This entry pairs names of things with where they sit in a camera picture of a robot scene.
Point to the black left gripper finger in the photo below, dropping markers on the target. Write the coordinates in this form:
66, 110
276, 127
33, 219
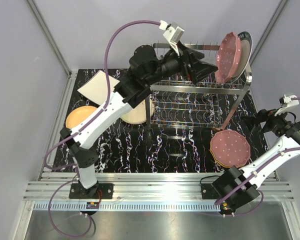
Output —
194, 55
201, 70

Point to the cream bordered plate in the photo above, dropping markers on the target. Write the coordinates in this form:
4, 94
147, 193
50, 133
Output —
137, 115

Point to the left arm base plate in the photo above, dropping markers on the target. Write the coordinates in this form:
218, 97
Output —
97, 191

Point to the grey green-rimmed plate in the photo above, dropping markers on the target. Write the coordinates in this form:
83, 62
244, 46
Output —
246, 51

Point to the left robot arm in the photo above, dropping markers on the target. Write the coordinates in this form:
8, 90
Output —
145, 69

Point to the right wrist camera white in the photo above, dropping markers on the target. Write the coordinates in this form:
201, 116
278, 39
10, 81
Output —
287, 102

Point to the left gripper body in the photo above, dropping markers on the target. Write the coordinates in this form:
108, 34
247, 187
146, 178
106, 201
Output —
189, 69

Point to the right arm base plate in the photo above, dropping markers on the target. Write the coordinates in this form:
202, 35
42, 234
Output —
208, 192

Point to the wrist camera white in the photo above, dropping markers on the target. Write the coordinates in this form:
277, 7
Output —
287, 102
172, 33

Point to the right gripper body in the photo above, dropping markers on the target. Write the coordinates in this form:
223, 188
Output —
272, 121

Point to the pink dotted plate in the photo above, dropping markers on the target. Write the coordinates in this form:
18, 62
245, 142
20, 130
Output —
228, 58
231, 145

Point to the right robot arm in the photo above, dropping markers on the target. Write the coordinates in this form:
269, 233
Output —
239, 186

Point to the yellow dotted plate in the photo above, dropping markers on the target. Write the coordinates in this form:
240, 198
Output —
222, 161

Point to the stainless steel dish rack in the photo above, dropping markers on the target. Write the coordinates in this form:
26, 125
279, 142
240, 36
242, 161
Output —
175, 102

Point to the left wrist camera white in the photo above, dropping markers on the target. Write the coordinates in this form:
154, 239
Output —
172, 33

